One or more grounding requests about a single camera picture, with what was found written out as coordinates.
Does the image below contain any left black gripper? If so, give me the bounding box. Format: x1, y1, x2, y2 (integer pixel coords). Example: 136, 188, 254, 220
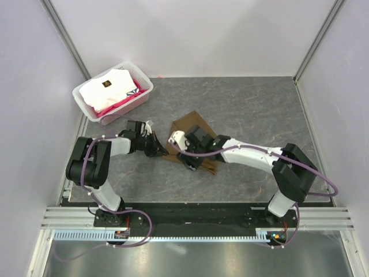
135, 132, 168, 158

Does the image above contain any brown cloth napkin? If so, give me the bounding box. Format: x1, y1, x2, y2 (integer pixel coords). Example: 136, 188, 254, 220
161, 110, 220, 176

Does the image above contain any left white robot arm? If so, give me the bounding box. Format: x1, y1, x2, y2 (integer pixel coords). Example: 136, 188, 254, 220
65, 120, 168, 227

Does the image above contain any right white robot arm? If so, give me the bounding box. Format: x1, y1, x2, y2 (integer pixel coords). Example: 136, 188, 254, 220
168, 125, 317, 227

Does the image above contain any pink cloth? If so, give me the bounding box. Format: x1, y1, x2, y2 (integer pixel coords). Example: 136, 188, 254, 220
93, 78, 147, 118

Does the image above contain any white plastic basket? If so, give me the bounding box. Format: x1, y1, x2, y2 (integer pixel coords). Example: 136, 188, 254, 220
72, 62, 153, 125

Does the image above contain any white folded cloth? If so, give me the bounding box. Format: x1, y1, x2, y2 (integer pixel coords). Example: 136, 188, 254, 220
79, 69, 137, 112

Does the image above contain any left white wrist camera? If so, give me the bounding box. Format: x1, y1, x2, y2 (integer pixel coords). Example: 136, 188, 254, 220
143, 120, 153, 137

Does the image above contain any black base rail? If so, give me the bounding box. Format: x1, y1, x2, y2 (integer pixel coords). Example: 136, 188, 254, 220
93, 203, 298, 235

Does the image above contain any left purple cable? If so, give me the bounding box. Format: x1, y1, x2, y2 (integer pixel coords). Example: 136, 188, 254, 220
80, 114, 139, 208

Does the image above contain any grey slotted cable duct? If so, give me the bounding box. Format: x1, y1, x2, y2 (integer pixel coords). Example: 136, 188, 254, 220
54, 230, 285, 242

